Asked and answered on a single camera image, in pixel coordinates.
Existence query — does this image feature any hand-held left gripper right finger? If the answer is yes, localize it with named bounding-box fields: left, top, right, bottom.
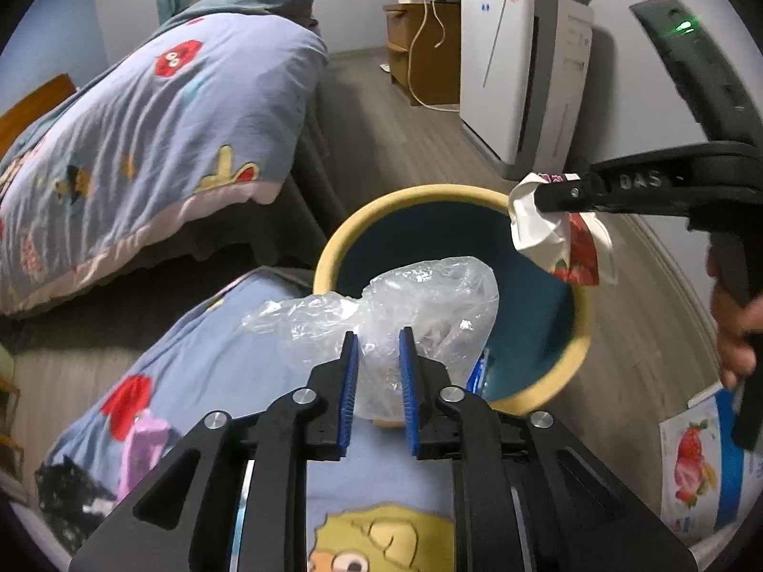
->
left=398, top=327, right=698, bottom=572

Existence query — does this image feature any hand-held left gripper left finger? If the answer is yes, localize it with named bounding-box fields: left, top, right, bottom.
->
left=68, top=330, right=361, bottom=572

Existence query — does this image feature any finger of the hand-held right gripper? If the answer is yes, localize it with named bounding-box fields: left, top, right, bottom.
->
left=533, top=144, right=686, bottom=216

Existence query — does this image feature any white and red snack wrapper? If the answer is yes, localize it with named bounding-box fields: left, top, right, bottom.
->
left=508, top=172, right=618, bottom=288

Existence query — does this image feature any clear plastic bag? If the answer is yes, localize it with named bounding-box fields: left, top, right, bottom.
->
left=238, top=256, right=500, bottom=421

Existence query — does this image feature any yellow and teal waste bin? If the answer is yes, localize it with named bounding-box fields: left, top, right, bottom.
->
left=313, top=184, right=594, bottom=430

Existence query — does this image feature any person's right hand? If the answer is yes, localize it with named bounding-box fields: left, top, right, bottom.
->
left=706, top=247, right=763, bottom=391

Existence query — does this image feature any blue packet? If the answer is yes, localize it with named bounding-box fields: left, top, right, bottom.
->
left=466, top=350, right=493, bottom=397

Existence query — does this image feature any blue cartoon printed blanket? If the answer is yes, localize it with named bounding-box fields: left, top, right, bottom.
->
left=0, top=0, right=330, bottom=317
left=36, top=268, right=466, bottom=572

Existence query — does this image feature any white air purifier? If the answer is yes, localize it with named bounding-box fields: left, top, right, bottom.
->
left=459, top=0, right=595, bottom=183

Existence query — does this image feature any wooden nightstand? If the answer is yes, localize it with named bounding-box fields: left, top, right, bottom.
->
left=382, top=1, right=463, bottom=107

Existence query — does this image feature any grey bed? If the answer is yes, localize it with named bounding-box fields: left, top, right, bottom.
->
left=107, top=18, right=350, bottom=287

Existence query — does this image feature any strawberry print box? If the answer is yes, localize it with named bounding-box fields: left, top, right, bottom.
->
left=659, top=384, right=761, bottom=543

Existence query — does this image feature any wooden headboard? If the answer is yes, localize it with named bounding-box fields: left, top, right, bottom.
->
left=0, top=73, right=78, bottom=159

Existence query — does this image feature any white cable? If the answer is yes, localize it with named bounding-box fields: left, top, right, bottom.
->
left=407, top=0, right=461, bottom=113

